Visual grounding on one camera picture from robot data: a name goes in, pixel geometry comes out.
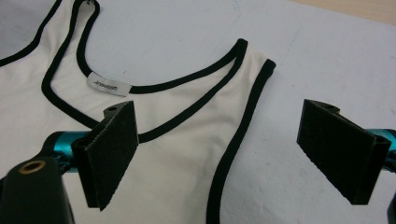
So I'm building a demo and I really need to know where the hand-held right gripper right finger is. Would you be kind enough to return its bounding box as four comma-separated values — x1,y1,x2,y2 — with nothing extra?
296,98,392,206

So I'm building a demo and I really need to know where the white tank top black trim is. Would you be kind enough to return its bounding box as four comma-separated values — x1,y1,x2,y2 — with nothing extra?
0,0,277,224

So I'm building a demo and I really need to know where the white foam mat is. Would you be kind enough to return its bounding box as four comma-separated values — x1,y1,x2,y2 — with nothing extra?
0,0,396,224

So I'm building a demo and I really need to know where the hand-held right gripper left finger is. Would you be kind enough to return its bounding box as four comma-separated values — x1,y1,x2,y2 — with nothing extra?
70,100,140,212

